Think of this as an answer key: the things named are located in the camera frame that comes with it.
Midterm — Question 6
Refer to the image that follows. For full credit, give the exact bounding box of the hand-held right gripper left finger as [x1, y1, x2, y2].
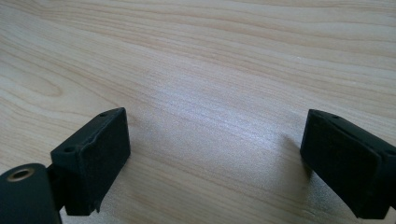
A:
[46, 106, 132, 217]

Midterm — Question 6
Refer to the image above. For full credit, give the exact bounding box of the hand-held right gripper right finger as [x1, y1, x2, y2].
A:
[299, 108, 396, 220]

